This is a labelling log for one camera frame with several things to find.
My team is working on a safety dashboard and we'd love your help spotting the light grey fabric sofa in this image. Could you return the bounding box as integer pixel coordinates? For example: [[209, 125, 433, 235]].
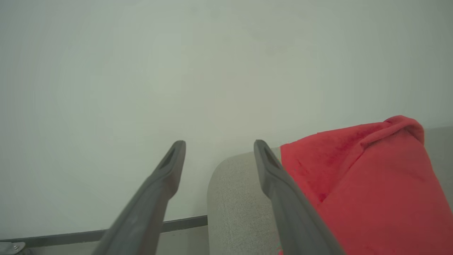
[[207, 126, 453, 255]]

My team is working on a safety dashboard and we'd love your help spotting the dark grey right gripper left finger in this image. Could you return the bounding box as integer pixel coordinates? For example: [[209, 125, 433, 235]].
[[91, 141, 187, 255]]

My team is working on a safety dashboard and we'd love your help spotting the dark grey baseboard strip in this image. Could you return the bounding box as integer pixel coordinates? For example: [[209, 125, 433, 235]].
[[0, 215, 208, 248]]

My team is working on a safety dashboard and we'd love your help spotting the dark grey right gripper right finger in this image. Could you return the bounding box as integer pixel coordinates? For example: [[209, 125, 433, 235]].
[[253, 140, 346, 255]]

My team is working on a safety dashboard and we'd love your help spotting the red fleece garment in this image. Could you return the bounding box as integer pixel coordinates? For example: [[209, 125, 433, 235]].
[[278, 115, 453, 255]]

